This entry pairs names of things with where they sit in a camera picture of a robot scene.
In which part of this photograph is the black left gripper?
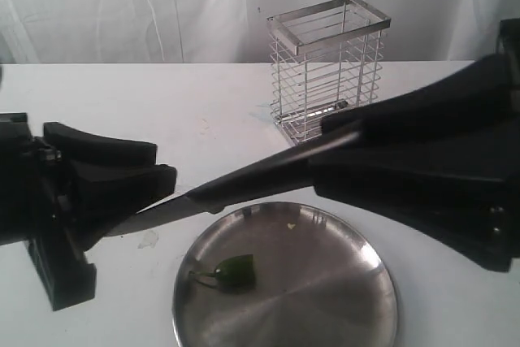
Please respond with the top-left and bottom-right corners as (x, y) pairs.
(1, 112), (177, 310)

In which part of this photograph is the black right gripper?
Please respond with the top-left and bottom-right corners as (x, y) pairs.
(309, 19), (519, 272)

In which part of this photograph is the black handled knife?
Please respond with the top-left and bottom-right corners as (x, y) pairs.
(107, 122), (362, 236)

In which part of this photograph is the green vegetable piece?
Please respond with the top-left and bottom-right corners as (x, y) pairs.
(188, 254), (256, 292)

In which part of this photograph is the clear tape piece lower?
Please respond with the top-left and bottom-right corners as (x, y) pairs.
(137, 229), (159, 249)

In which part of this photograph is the white backdrop curtain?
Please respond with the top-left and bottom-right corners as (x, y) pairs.
(1, 0), (519, 63)

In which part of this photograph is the round steel plate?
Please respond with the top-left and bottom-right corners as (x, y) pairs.
(172, 202), (400, 346)

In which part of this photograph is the wire metal utensil rack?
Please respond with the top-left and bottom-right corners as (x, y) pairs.
(267, 0), (392, 145)

